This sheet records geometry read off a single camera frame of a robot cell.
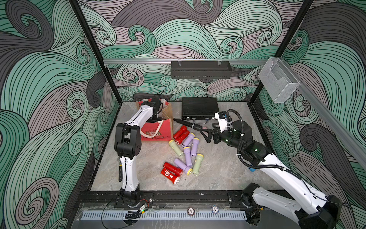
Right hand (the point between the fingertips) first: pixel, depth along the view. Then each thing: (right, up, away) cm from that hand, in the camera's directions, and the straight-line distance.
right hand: (205, 128), depth 70 cm
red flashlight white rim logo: (-16, -28, +6) cm, 33 cm away
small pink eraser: (+5, -3, +30) cm, 31 cm away
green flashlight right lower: (-2, -22, +13) cm, 26 cm away
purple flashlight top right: (-3, -14, +20) cm, 25 cm away
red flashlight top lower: (-11, -9, +25) cm, 29 cm away
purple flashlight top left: (-7, -10, +24) cm, 27 cm away
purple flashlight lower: (-9, -25, +10) cm, 29 cm away
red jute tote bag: (-25, -4, +18) cm, 31 cm away
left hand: (-30, 0, +25) cm, 39 cm away
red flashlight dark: (-15, -25, +9) cm, 31 cm away
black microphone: (-3, -2, +30) cm, 31 cm away
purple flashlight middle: (-8, -17, +18) cm, 26 cm away
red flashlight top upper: (-11, -4, +30) cm, 32 cm away
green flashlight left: (-15, -15, +20) cm, 29 cm away
